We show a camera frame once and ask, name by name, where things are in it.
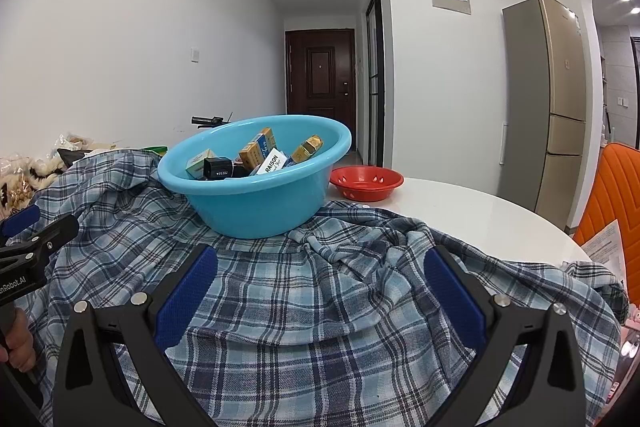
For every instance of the blue plastic basin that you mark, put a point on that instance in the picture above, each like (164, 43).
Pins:
(260, 212)

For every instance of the white printed paper sheet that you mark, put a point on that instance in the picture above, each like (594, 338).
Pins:
(607, 247)

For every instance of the small black box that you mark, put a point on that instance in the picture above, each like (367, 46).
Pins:
(218, 168)

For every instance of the snack bags pile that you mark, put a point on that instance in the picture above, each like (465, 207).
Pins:
(30, 172)

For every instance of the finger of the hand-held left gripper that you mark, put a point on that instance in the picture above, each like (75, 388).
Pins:
(20, 221)
(57, 229)

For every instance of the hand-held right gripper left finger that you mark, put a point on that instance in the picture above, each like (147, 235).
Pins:
(185, 302)

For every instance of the red plastic bowl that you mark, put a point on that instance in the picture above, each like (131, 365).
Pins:
(367, 189)

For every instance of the person's left hand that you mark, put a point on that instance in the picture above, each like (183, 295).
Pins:
(20, 342)

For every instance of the blue plaid shirt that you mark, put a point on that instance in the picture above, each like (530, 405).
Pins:
(300, 332)

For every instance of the white light switch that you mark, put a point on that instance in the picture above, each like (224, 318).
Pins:
(196, 54)

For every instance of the orange chair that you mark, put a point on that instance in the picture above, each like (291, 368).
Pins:
(615, 187)

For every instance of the black framed glass door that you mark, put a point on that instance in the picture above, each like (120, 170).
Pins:
(375, 107)

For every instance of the green packet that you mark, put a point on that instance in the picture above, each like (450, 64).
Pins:
(157, 151)

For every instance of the long gold and blue box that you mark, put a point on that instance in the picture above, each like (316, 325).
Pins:
(305, 149)

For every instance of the black bag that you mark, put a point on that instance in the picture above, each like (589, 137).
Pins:
(75, 155)

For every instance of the black bicycle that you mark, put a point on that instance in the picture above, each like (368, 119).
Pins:
(207, 120)

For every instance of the pale blue printed box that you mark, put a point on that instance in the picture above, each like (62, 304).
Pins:
(197, 164)

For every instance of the clear bag of puffed snacks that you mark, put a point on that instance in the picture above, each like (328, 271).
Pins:
(15, 197)

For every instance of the grey and gold fridge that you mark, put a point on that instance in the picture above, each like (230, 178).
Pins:
(560, 107)

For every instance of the orange and blue box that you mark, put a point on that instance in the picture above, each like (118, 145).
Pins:
(252, 152)

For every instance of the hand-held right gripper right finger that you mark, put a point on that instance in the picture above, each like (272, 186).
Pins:
(452, 302)

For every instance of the clear plastic snack packet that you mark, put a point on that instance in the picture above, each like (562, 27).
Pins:
(72, 144)

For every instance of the dark brown entrance door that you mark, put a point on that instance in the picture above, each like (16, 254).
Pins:
(320, 72)

